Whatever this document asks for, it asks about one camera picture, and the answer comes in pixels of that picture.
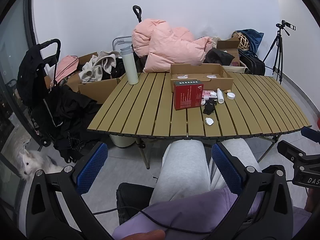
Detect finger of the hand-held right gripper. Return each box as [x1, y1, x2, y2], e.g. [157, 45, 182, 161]
[277, 140, 314, 164]
[301, 127, 320, 138]

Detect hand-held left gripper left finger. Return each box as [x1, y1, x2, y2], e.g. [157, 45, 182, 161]
[25, 141, 113, 240]

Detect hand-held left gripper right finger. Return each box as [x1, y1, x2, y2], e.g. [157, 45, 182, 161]
[211, 142, 295, 240]

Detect red rectangular box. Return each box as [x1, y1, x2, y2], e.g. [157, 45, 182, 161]
[173, 80, 204, 111]

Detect shallow cardboard tray box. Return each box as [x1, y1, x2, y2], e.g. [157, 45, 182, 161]
[170, 64, 234, 92]

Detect person's right hand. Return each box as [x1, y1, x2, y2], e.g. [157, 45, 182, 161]
[304, 187, 317, 212]

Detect person's left hand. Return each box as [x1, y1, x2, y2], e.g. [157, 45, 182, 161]
[124, 229, 166, 240]

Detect white bucket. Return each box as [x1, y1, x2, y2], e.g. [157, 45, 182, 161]
[109, 134, 137, 147]

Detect person's grey trousers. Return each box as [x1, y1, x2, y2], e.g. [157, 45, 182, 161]
[150, 138, 293, 205]

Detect black clothes pile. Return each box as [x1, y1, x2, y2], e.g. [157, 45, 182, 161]
[32, 85, 100, 163]

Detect person's purple jacket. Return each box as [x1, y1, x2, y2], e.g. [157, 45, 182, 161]
[111, 186, 312, 240]

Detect white dog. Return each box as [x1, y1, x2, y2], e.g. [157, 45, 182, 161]
[19, 149, 64, 180]

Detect large cardboard box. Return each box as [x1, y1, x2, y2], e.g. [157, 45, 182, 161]
[44, 52, 125, 105]

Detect black backpack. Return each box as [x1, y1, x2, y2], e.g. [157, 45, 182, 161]
[237, 49, 266, 76]

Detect black tripod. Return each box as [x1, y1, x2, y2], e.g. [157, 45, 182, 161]
[262, 30, 284, 84]

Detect beige clothes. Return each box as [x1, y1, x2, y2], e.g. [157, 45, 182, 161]
[79, 51, 123, 83]

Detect pink bag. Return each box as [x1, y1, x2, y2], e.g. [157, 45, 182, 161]
[54, 55, 80, 83]

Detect white thermos bottle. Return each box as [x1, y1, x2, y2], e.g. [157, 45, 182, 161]
[120, 46, 139, 85]

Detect dark blue cushion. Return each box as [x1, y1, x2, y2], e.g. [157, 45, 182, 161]
[236, 29, 265, 54]

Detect black bag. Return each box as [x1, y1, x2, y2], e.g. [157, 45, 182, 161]
[204, 47, 235, 67]

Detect wicker ball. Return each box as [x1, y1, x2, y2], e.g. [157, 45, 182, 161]
[232, 31, 250, 50]

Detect open cardboard box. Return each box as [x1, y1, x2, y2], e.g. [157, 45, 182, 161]
[216, 37, 247, 68]

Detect pink down jacket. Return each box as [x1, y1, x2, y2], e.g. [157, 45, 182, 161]
[132, 18, 217, 73]

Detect black cable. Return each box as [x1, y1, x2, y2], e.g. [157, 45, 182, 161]
[92, 206, 215, 234]

